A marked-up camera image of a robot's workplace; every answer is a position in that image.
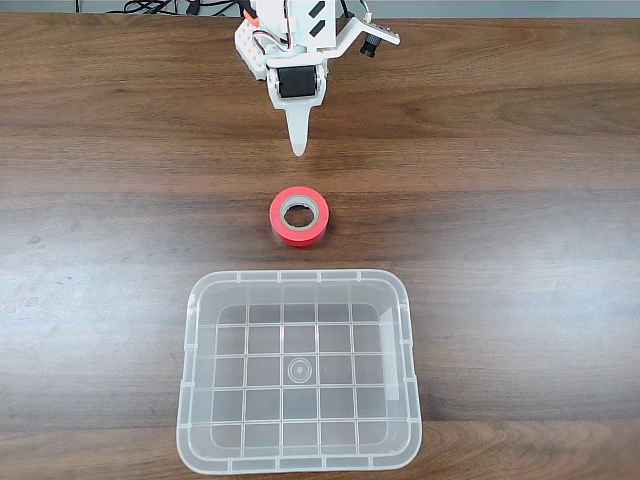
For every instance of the red tape roll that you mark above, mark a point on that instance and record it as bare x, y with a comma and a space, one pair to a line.
300, 240

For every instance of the clear plastic storage box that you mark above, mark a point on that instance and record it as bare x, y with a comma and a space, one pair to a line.
200, 300

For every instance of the wrist camera on white bracket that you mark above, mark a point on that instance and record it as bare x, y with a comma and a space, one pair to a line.
370, 45

